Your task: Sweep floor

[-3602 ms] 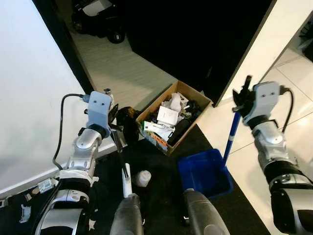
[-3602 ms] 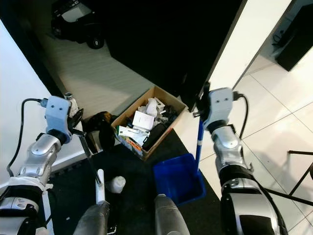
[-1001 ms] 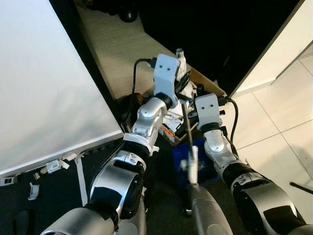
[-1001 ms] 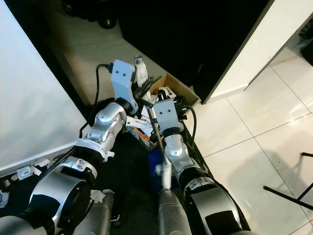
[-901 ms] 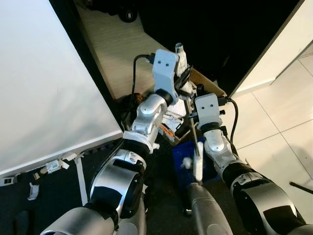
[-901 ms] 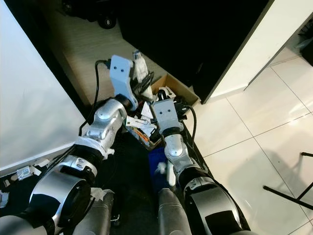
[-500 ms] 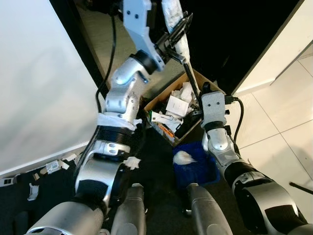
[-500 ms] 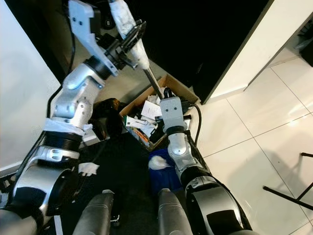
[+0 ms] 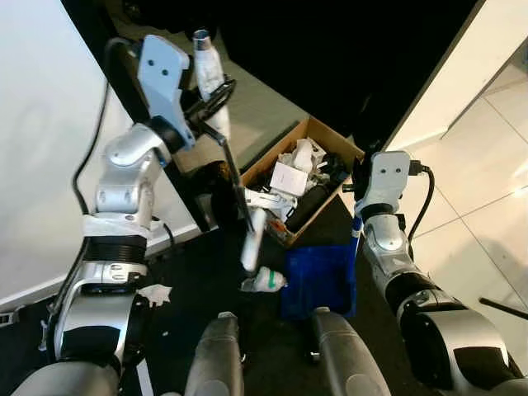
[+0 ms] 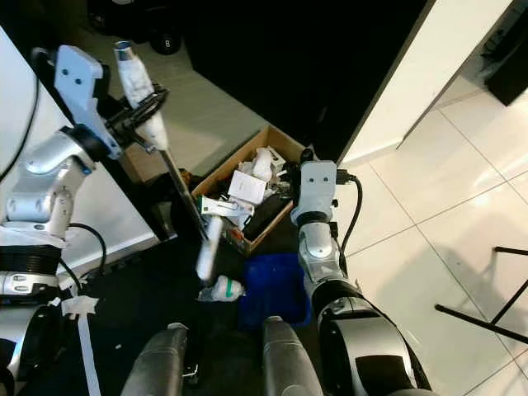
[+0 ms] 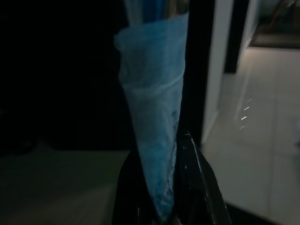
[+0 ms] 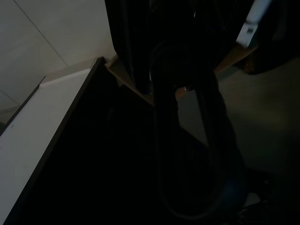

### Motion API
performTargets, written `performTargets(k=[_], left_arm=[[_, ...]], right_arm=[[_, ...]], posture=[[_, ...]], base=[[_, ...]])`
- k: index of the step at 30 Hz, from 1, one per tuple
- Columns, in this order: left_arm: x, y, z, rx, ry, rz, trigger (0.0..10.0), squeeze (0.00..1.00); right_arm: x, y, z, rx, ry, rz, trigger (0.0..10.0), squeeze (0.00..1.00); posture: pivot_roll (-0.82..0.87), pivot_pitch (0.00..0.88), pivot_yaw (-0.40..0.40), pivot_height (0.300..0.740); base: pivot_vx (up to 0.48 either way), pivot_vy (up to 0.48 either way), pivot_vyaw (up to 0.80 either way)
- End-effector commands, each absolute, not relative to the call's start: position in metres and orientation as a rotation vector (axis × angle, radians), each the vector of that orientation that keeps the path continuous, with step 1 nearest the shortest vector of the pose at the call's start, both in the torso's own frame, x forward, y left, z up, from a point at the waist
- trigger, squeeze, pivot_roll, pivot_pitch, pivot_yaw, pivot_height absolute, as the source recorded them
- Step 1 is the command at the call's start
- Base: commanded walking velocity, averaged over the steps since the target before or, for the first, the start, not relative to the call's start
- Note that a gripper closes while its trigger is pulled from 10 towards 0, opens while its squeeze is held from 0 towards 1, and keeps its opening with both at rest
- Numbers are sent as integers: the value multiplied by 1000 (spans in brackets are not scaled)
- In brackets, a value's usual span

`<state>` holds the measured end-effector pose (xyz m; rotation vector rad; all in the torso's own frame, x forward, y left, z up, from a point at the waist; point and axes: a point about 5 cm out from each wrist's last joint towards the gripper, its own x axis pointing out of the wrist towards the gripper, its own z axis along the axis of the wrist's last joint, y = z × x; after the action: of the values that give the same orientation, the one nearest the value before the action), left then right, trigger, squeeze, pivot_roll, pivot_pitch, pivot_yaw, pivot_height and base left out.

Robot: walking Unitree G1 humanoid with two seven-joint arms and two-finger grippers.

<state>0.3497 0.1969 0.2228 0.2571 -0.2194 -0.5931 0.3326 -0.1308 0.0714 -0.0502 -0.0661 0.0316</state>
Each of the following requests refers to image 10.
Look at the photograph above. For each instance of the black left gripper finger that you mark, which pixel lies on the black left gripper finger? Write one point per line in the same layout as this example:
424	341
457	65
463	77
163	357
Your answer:
153	94
158	122

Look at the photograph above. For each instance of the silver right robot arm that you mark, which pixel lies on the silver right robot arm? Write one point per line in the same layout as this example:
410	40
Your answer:
363	338

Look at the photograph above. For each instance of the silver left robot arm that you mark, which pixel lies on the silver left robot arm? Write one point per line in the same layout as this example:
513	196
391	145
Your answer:
41	198

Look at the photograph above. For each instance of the brown cardboard box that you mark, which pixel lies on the brown cardboard box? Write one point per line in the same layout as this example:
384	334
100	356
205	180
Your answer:
276	144

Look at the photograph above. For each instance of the white paper card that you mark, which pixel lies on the white paper card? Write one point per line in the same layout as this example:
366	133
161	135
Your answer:
247	188

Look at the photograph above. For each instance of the black kettlebell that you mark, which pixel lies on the black kettlebell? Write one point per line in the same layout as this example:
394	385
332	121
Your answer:
165	40

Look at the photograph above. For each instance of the blue dustpan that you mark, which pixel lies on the blue dustpan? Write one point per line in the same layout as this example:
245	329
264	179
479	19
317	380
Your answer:
272	289

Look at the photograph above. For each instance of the crumpled white green paper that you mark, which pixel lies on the crumpled white green paper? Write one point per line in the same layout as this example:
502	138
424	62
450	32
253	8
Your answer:
224	289

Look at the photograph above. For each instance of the grey right robot leg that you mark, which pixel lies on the grey right robot leg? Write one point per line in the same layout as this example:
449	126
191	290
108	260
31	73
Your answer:
289	363

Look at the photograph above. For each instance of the grey robot leg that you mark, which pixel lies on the grey robot leg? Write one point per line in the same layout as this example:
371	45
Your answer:
157	363
289	363

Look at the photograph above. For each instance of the white tape scrap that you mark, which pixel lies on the white tape scrap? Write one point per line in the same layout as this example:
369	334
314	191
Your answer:
80	306

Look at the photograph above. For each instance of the grey left robot leg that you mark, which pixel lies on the grey left robot leg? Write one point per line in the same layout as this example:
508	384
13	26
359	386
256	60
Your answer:
157	363

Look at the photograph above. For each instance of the white tape strip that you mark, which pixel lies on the white tape strip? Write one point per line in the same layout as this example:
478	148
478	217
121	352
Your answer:
88	355

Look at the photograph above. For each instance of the black box speaker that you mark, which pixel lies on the black box speaker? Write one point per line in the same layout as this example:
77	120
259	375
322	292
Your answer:
507	70

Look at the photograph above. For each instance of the black metal stand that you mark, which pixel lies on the black metal stand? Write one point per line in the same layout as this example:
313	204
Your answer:
483	320

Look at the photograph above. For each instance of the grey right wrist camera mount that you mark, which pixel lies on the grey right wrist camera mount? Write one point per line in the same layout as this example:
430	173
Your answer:
318	186

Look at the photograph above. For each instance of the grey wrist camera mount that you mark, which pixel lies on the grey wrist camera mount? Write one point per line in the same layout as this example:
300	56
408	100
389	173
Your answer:
318	186
78	82

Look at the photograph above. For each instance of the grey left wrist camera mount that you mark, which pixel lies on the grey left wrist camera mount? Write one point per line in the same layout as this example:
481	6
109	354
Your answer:
78	82

